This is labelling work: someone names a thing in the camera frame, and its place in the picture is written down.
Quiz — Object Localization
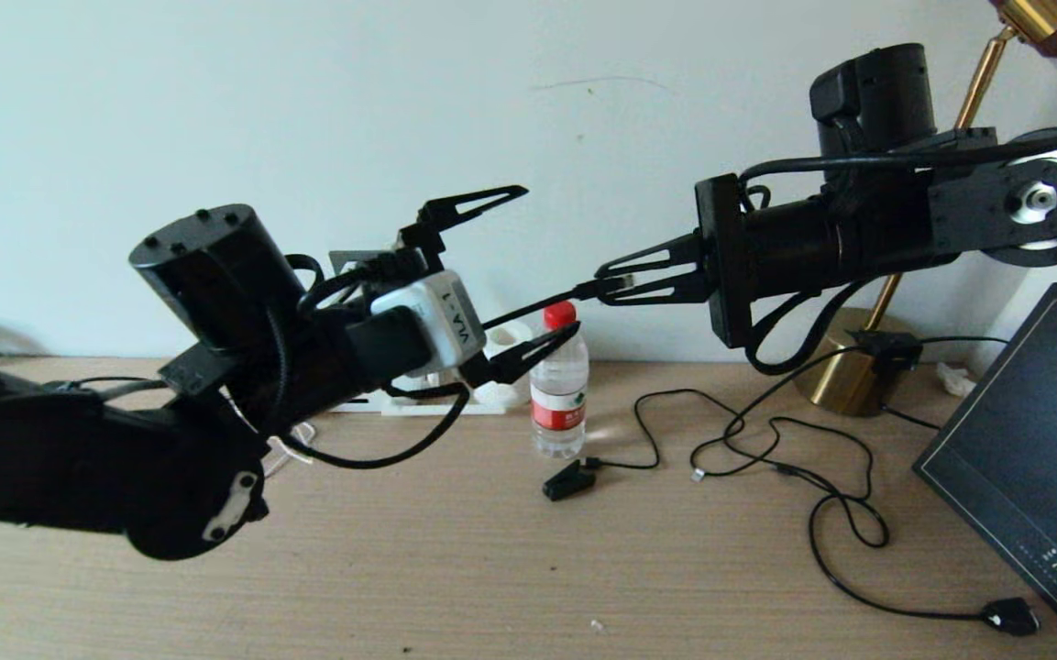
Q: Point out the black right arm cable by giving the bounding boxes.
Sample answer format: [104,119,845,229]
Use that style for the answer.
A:
[735,124,1057,378]

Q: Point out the brass desk lamp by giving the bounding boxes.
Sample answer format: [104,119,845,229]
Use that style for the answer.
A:
[792,0,1057,420]

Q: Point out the black cable with white tip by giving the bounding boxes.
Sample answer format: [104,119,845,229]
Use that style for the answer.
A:
[688,341,862,483]

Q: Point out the white router with antennas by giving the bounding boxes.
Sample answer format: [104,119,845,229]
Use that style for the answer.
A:
[326,371,508,419]

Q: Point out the red-capped water bottle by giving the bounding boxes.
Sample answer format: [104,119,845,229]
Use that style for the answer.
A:
[529,301,589,461]

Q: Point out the thin white adapter cable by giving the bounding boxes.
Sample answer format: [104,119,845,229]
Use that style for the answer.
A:
[262,420,316,479]

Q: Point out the black ethernet cable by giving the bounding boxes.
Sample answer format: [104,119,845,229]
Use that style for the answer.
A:
[480,273,636,331]

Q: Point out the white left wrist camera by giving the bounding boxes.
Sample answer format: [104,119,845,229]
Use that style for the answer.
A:
[369,269,489,380]

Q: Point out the black inline switch box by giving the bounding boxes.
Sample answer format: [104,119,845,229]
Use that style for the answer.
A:
[849,328,1010,432]

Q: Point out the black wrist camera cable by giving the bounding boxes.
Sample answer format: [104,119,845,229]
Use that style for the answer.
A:
[279,249,472,470]

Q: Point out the white toilet paper roll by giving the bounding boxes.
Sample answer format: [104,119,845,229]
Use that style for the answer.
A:
[473,320,534,410]

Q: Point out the grey wall socket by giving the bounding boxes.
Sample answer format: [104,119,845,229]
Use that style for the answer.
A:
[329,249,401,276]

